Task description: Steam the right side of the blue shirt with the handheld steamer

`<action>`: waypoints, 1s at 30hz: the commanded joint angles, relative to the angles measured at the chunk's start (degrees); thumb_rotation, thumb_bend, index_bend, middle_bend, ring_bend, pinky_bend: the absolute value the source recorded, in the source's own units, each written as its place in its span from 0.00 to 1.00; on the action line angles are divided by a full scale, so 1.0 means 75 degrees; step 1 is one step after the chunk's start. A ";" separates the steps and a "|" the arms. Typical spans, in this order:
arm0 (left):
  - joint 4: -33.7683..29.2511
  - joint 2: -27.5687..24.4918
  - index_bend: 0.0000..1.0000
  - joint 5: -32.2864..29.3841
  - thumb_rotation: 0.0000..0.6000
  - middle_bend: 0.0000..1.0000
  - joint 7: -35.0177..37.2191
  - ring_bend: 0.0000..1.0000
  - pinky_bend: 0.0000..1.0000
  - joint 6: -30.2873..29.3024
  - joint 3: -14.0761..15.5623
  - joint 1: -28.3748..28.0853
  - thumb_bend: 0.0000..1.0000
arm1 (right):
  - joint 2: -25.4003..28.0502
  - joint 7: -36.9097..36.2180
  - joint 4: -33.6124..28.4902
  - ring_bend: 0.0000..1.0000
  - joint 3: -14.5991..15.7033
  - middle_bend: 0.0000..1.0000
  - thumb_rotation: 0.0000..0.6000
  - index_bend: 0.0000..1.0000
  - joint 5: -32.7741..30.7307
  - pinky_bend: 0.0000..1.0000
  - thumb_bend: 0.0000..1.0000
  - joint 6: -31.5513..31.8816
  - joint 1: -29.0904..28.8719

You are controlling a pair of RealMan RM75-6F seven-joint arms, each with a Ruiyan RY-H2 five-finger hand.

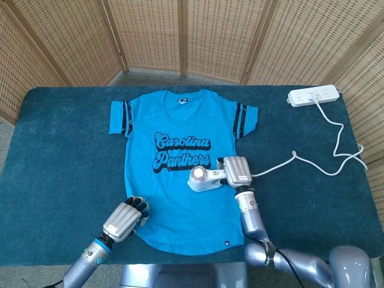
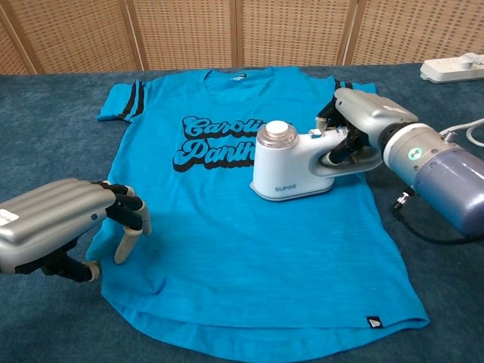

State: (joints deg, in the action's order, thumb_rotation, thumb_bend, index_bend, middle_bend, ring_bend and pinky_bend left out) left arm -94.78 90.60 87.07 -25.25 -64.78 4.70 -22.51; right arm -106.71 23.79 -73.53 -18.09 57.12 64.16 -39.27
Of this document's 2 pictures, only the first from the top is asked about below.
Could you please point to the woven wooden folding screen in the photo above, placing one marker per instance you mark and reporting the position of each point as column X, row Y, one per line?
column 150, row 33

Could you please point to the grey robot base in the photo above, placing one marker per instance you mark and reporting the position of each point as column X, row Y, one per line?
column 180, row 276

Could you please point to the dark teal table cloth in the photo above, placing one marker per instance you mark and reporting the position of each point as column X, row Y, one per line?
column 66, row 156

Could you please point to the blue Carolina Panthers shirt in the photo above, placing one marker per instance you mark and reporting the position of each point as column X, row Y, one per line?
column 180, row 216

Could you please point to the white handheld steam iron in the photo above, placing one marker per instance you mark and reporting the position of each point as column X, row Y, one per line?
column 199, row 183

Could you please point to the white power strip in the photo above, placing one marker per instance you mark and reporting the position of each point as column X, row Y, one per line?
column 303, row 100

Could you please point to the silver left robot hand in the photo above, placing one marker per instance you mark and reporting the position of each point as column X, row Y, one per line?
column 123, row 220

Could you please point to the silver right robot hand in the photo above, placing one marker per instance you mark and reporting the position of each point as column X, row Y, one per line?
column 238, row 171

